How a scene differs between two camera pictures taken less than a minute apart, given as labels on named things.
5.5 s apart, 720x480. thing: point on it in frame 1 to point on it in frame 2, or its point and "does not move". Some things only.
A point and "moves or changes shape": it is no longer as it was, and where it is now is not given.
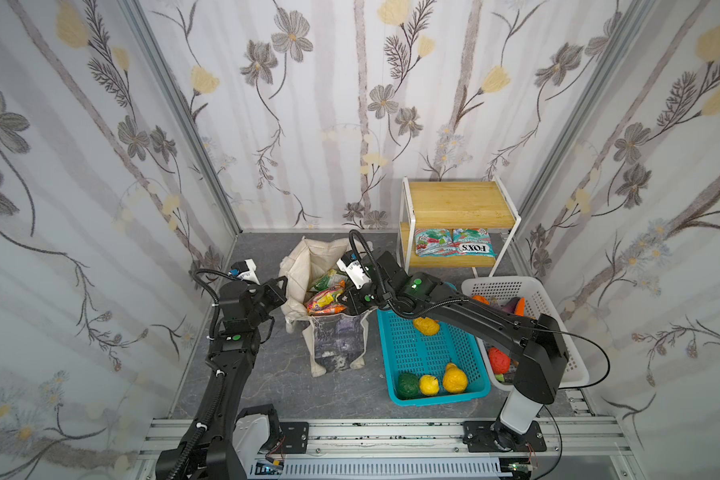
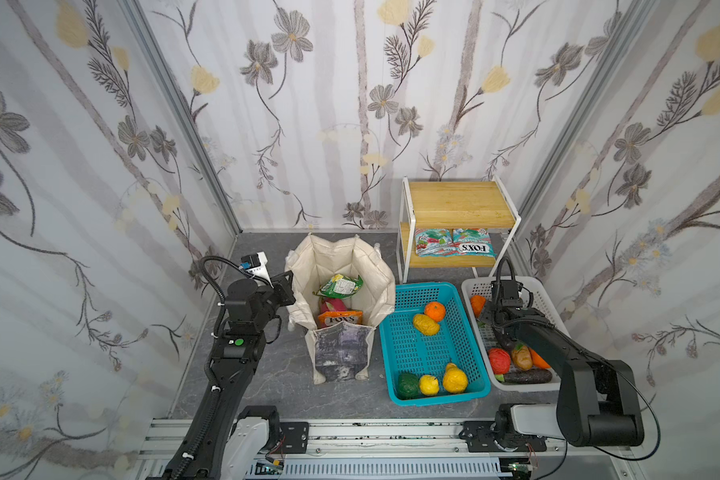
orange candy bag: x=327 y=301 to x=330 y=318
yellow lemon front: x=429 y=385 does not move
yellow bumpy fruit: x=427 y=326 does not move
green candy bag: x=332 y=280 moves or changes shape
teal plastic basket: x=408 y=351 does not move
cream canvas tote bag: x=336 y=342 moves or changes shape
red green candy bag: x=434 y=242 does not move
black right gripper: x=353 y=298 to x=505 y=293
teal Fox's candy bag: x=473 y=241 does not move
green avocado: x=407 y=385 does not move
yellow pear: x=454 y=380 does not move
